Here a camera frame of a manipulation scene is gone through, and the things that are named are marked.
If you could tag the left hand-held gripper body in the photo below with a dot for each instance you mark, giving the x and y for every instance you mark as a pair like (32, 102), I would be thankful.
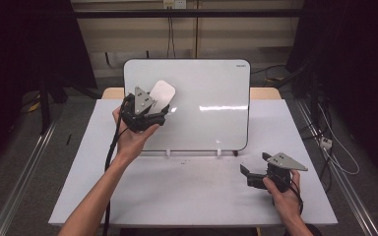
(141, 119)

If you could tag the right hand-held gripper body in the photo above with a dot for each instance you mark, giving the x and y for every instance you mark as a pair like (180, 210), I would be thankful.
(280, 175)

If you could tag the white whiteboard eraser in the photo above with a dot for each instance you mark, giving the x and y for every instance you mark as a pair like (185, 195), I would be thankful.
(162, 93)

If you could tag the white whiteboard with dark rim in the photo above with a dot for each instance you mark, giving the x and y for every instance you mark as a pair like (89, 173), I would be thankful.
(203, 128)

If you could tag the person's right hand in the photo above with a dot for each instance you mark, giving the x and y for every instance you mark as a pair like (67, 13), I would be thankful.
(283, 200)

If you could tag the person's left hand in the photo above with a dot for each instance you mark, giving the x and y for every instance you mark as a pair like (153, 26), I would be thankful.
(131, 142)

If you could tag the white whiteboard holder clip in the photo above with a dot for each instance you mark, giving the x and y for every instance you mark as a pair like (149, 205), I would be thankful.
(219, 152)
(168, 152)

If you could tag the white power strip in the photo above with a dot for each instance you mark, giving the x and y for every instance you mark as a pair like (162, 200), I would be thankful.
(326, 143)

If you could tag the wooden table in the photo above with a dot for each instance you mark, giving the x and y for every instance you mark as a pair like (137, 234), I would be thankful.
(264, 93)

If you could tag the black metal stand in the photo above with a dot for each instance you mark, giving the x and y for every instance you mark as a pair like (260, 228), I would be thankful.
(46, 105)

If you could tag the black horizontal bar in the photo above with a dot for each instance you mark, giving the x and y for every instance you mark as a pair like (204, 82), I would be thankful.
(187, 13)

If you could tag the black curtain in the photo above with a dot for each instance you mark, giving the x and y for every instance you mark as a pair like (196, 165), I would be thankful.
(357, 65)
(23, 42)

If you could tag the metal floor rail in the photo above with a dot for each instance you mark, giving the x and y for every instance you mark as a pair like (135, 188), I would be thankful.
(341, 173)
(23, 180)

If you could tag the brass vertical wall strip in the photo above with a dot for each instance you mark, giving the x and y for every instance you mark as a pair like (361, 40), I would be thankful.
(197, 29)

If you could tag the white wall socket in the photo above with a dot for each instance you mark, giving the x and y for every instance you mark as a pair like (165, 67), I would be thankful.
(174, 3)

